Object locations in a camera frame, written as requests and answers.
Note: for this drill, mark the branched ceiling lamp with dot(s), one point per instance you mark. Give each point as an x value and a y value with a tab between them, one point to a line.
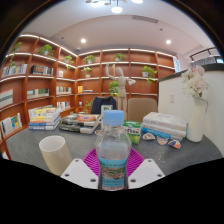
116	9

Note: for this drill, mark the black ceiling track rail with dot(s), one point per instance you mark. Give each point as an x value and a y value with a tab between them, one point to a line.
203	52

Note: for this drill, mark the white vase with flowers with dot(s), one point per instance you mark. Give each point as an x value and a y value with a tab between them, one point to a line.
196	124

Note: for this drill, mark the stack of colourful books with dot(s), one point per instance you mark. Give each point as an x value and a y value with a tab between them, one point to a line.
44	120

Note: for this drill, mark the green tissue pack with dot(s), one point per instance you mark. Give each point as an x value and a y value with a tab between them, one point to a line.
133	132

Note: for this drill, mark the window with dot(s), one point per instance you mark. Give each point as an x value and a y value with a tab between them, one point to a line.
220	60

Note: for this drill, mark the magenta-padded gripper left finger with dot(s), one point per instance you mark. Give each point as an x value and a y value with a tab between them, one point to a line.
78	173

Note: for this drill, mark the wooden shelf unit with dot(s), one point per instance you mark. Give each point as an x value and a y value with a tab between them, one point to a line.
100	71

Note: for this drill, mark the ceiling air vent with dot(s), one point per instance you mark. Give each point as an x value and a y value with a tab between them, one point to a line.
145	19

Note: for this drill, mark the small printed badge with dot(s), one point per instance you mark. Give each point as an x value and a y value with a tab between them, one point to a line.
174	144
162	140
148	136

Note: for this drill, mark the cream ceramic cup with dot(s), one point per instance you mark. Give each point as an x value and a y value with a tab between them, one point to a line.
55	156

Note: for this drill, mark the upright white green box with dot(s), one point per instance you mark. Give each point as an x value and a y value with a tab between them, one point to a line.
106	108

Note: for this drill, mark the stack of dark books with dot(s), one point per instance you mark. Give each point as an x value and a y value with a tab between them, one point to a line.
80	123

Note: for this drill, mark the tan chair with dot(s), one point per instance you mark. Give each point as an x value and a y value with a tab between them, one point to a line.
143	108

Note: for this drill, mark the grey curtain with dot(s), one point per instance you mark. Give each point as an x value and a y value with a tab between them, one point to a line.
203	61

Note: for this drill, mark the clear blue-capped water bottle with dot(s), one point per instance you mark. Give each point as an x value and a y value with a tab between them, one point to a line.
113	150

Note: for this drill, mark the round recessed ceiling light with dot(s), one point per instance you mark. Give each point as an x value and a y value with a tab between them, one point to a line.
83	40
168	41

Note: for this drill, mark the white blue wall sign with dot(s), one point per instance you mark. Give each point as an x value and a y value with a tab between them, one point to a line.
177	64

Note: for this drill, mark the white wall switch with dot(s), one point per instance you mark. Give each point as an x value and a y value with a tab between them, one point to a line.
172	97

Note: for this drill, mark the dark blue chair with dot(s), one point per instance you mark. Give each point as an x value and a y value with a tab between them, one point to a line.
100	104

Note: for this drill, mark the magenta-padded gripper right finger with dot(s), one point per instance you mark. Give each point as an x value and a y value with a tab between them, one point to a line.
146	173

